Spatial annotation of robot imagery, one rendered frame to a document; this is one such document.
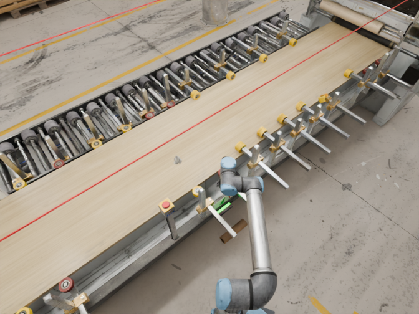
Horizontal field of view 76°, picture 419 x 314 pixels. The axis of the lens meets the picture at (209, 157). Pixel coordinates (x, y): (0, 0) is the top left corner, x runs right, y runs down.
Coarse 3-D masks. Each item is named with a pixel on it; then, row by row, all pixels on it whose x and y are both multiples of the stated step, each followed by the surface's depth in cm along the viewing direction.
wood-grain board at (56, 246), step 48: (288, 48) 306; (336, 48) 306; (240, 96) 258; (288, 96) 258; (144, 144) 224; (192, 144) 224; (48, 192) 197; (96, 192) 197; (144, 192) 197; (48, 240) 176; (96, 240) 176; (0, 288) 159; (48, 288) 159
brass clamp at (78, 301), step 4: (80, 296) 163; (72, 300) 162; (76, 300) 162; (80, 300) 162; (84, 300) 162; (88, 300) 165; (76, 304) 161; (80, 304) 161; (84, 304) 165; (72, 308) 159; (76, 308) 161; (64, 312) 158; (68, 312) 159; (72, 312) 161
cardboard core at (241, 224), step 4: (244, 220) 271; (236, 224) 269; (240, 224) 268; (244, 224) 269; (232, 228) 267; (236, 228) 266; (240, 228) 267; (236, 232) 265; (224, 236) 261; (228, 236) 262; (224, 240) 259; (228, 240) 263
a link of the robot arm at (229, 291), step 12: (216, 288) 117; (228, 288) 109; (240, 288) 109; (252, 288) 109; (216, 300) 114; (228, 300) 108; (240, 300) 108; (252, 300) 108; (216, 312) 154; (228, 312) 115; (240, 312) 124
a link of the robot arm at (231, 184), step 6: (222, 174) 152; (228, 174) 150; (234, 174) 152; (222, 180) 150; (228, 180) 148; (234, 180) 148; (240, 180) 148; (222, 186) 148; (228, 186) 146; (234, 186) 147; (240, 186) 147; (222, 192) 149; (228, 192) 148; (234, 192) 147; (240, 192) 150
